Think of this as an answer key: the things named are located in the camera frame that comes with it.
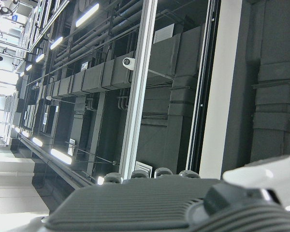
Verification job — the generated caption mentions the white dome security camera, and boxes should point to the white dome security camera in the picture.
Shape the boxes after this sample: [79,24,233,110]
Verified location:
[122,57,136,71]

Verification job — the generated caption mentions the white air vent grille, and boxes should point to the white air vent grille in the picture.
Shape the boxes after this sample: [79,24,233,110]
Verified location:
[134,161,152,175]
[153,24,174,44]

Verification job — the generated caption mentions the aluminium profile post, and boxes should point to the aluminium profile post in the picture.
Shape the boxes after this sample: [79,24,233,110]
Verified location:
[118,0,159,181]

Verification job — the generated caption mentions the grey ventilation duct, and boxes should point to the grey ventilation duct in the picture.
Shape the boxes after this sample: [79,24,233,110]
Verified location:
[250,0,290,162]
[45,26,203,97]

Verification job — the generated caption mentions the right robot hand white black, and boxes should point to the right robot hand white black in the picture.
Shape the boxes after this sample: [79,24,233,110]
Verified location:
[21,153,290,232]

